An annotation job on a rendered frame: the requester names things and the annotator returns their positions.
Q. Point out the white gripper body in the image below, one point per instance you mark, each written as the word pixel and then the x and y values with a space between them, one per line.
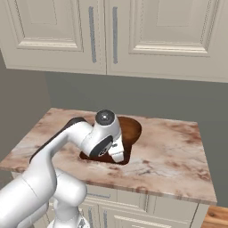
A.
pixel 117 153

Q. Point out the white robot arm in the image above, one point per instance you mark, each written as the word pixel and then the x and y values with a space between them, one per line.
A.
pixel 53 166

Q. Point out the brown wooden bowl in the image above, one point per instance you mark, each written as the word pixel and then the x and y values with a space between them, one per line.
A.
pixel 130 130

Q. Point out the cream drawer front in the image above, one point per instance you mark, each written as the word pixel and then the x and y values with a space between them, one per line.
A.
pixel 132 200
pixel 102 191

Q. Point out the cream base cupboard door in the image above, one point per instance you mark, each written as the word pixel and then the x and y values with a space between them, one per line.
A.
pixel 93 215
pixel 148 218

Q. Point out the cream wall cupboard door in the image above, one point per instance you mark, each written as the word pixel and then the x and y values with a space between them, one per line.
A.
pixel 47 32
pixel 172 35

